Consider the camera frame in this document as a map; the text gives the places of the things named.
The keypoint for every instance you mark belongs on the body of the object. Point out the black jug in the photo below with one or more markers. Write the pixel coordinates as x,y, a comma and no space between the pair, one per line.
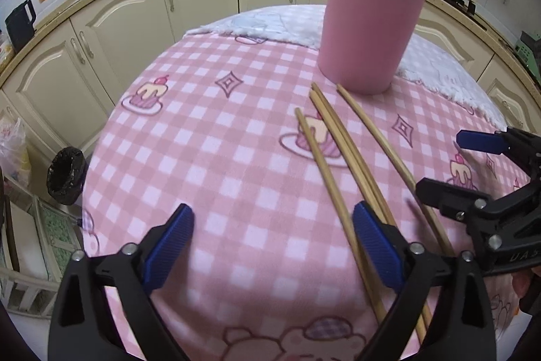
20,27

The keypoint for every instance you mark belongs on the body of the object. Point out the white floor rack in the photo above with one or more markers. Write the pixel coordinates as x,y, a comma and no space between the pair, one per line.
38,251

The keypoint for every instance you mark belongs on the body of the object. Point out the pink checkered blanket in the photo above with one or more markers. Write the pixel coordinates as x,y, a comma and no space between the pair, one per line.
211,175

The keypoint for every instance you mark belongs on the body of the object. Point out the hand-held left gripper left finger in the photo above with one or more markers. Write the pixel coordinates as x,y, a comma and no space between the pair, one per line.
173,247

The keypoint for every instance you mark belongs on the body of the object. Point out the green box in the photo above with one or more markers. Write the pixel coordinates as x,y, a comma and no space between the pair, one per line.
530,52

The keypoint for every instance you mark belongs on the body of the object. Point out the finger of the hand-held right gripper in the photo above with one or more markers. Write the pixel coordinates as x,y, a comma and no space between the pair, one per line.
443,198
477,141

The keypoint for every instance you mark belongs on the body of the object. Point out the person's right hand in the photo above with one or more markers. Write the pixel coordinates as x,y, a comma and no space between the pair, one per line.
528,285

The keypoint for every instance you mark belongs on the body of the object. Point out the plastic bag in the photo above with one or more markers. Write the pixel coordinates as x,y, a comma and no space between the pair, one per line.
12,153

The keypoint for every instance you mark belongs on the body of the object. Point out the pink cup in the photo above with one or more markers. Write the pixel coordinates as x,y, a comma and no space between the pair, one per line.
367,31

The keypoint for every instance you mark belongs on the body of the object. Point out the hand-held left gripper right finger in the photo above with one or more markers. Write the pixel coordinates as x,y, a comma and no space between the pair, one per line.
376,242

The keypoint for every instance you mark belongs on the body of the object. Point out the black trash bin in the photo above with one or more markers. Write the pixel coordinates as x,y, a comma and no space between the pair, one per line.
65,177

